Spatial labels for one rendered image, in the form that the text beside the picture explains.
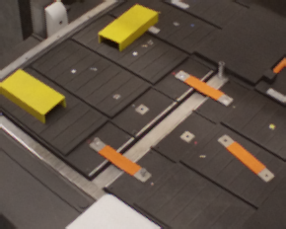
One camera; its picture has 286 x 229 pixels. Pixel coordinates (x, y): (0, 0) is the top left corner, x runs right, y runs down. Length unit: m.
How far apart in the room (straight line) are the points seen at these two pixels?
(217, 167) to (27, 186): 0.40
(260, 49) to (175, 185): 0.48
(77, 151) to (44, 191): 0.22
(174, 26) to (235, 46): 0.18
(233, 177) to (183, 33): 0.48
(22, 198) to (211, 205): 0.37
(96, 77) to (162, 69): 0.16
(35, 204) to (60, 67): 0.49
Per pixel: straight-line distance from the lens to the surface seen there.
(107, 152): 1.24
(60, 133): 1.28
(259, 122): 1.31
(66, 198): 1.03
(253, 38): 1.53
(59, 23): 1.68
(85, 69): 1.42
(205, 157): 1.22
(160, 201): 1.15
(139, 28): 1.50
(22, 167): 1.10
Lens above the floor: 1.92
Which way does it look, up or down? 45 degrees down
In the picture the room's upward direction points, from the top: straight up
